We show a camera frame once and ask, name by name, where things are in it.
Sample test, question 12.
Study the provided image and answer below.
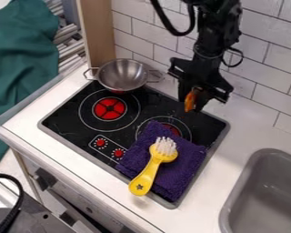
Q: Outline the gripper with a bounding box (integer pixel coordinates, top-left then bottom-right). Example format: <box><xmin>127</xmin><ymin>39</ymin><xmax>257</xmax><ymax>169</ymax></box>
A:
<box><xmin>166</xmin><ymin>56</ymin><xmax>236</xmax><ymax>113</ymax></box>

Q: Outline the orange toy lobster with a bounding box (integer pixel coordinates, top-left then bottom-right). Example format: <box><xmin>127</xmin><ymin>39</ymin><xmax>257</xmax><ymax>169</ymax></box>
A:
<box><xmin>183</xmin><ymin>87</ymin><xmax>203</xmax><ymax>114</ymax></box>

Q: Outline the toy stove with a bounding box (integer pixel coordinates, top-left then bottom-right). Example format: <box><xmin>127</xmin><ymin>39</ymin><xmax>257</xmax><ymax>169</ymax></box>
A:
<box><xmin>35</xmin><ymin>79</ymin><xmax>232</xmax><ymax>210</ymax></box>

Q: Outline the silver pot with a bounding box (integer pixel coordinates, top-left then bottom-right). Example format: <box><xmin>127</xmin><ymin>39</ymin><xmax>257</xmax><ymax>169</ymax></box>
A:
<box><xmin>82</xmin><ymin>57</ymin><xmax>166</xmax><ymax>92</ymax></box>

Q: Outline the purple cloth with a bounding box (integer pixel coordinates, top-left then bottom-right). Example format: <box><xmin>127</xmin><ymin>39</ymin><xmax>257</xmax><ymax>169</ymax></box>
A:
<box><xmin>114</xmin><ymin>119</ymin><xmax>209</xmax><ymax>204</ymax></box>

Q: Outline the yellow brush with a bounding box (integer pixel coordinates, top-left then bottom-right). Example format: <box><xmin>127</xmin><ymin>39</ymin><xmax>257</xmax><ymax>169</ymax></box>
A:
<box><xmin>126</xmin><ymin>136</ymin><xmax>180</xmax><ymax>197</ymax></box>

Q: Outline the wooden board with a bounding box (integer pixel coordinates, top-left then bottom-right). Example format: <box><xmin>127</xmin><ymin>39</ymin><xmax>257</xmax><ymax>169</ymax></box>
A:
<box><xmin>75</xmin><ymin>0</ymin><xmax>118</xmax><ymax>69</ymax></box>

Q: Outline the toy sink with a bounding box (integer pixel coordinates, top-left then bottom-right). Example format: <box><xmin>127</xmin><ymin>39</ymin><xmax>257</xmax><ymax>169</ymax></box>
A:
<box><xmin>216</xmin><ymin>147</ymin><xmax>291</xmax><ymax>233</ymax></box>

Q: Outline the person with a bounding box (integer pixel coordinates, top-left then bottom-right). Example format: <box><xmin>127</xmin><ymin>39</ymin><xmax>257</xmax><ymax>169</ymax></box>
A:
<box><xmin>0</xmin><ymin>0</ymin><xmax>62</xmax><ymax>168</ymax></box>

